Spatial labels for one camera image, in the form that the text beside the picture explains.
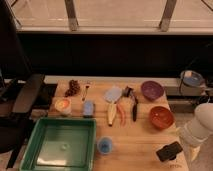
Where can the orange carrot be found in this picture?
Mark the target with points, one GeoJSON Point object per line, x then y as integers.
{"type": "Point", "coordinates": [122, 114]}

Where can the blue sponge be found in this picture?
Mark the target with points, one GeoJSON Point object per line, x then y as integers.
{"type": "Point", "coordinates": [88, 108]}

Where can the yellow banana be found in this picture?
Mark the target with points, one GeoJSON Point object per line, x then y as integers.
{"type": "Point", "coordinates": [112, 110]}

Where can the green plastic bin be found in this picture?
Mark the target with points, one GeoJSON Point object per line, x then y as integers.
{"type": "Point", "coordinates": [60, 144]}

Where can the black office chair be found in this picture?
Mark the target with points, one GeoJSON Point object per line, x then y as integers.
{"type": "Point", "coordinates": [19, 88]}

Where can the brown grape bunch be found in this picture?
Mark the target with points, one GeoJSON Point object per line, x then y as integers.
{"type": "Point", "coordinates": [74, 88]}

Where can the black handled tool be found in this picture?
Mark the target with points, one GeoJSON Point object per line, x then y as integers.
{"type": "Point", "coordinates": [128, 92]}

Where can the orange white cup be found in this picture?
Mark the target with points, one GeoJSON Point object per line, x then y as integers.
{"type": "Point", "coordinates": [63, 106]}

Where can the small blue cup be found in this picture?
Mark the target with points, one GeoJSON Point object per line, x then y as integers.
{"type": "Point", "coordinates": [104, 145]}

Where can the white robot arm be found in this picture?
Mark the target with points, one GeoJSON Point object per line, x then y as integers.
{"type": "Point", "coordinates": [196, 131]}

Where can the small dark spoon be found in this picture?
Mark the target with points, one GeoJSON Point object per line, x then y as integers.
{"type": "Point", "coordinates": [85, 92]}

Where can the blue round base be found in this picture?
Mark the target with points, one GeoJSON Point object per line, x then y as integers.
{"type": "Point", "coordinates": [191, 78]}

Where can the red bowl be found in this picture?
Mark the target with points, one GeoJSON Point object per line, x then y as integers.
{"type": "Point", "coordinates": [161, 117]}

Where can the purple bowl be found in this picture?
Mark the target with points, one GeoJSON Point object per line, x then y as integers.
{"type": "Point", "coordinates": [152, 90]}

